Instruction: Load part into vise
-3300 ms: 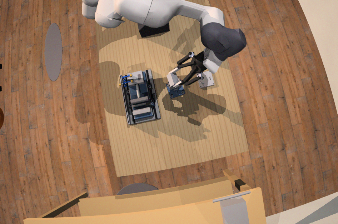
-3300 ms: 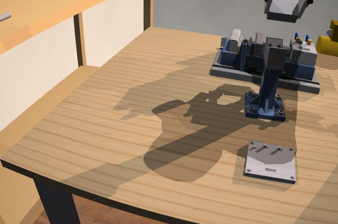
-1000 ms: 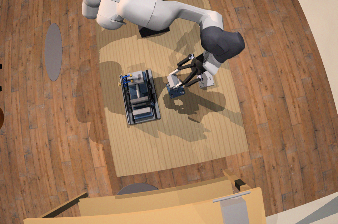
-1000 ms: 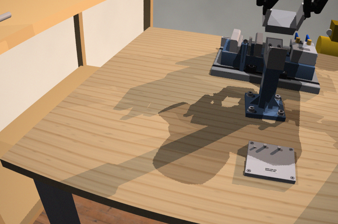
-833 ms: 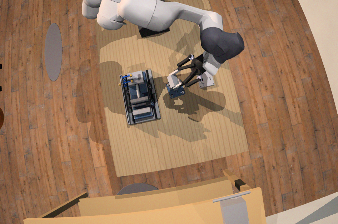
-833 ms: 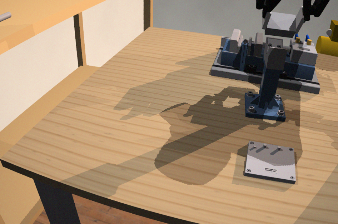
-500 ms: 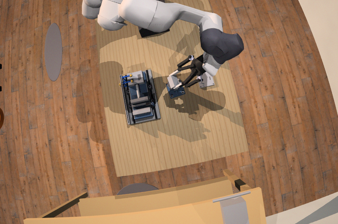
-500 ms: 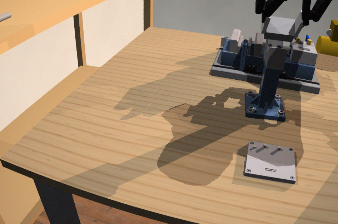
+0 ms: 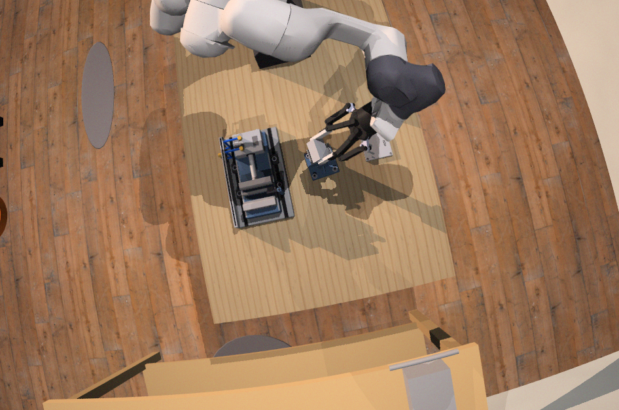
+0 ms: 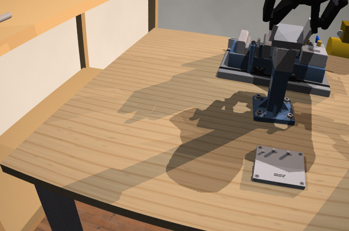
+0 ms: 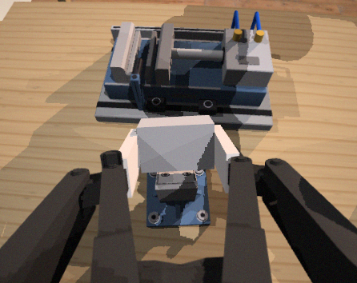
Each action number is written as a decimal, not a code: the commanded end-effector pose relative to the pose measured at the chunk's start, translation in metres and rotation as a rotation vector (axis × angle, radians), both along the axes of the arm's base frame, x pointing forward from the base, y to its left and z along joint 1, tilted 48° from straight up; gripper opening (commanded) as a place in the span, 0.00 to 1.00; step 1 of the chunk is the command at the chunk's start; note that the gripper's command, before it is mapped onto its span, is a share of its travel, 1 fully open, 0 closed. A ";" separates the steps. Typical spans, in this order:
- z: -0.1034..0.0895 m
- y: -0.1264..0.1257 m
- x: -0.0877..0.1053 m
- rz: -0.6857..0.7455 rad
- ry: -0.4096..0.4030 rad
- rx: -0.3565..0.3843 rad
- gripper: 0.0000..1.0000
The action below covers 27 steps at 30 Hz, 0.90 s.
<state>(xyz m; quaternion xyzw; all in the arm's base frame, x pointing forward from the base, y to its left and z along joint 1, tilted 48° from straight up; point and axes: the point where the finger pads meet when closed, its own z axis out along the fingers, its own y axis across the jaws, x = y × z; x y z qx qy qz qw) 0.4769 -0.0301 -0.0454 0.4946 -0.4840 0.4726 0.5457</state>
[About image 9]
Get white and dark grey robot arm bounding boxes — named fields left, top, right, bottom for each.
left=150, top=0, right=446, bottom=142

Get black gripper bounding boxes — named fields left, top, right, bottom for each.
left=310, top=101, right=377, bottom=164

